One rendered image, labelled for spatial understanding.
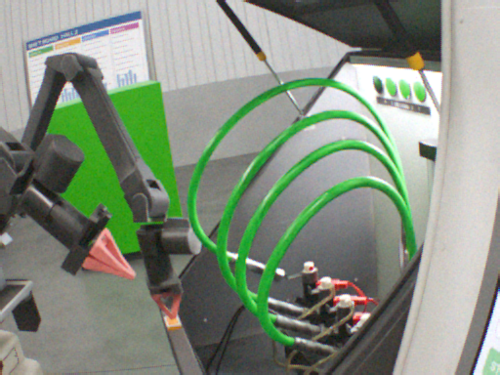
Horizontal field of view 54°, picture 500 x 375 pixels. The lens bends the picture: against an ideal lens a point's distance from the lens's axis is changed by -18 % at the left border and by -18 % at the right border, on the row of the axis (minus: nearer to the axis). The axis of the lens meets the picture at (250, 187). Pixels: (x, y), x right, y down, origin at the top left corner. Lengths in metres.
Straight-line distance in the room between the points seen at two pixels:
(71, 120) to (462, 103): 3.74
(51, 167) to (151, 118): 3.46
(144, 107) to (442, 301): 3.72
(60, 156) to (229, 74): 6.75
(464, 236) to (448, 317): 0.09
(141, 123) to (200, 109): 3.27
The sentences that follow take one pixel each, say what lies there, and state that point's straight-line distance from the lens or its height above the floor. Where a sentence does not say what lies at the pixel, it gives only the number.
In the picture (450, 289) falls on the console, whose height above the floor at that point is 1.23.
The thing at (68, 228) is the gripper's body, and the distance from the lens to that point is 0.78.
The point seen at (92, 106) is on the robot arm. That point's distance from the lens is 1.22.
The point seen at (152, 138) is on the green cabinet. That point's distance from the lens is 4.21.
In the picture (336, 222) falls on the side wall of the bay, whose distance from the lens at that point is 1.34.
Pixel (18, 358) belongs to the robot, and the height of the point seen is 0.83.
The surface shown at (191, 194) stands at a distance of 0.89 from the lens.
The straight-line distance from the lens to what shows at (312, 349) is 0.76.
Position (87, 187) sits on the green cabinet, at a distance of 4.24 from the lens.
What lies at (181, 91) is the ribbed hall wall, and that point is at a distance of 7.37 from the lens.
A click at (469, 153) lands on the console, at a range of 0.57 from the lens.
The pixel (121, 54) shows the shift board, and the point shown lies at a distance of 7.33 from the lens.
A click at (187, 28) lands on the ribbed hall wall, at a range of 7.41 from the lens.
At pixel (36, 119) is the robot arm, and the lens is 1.34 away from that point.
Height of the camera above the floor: 1.50
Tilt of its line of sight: 15 degrees down
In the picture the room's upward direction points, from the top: 9 degrees counter-clockwise
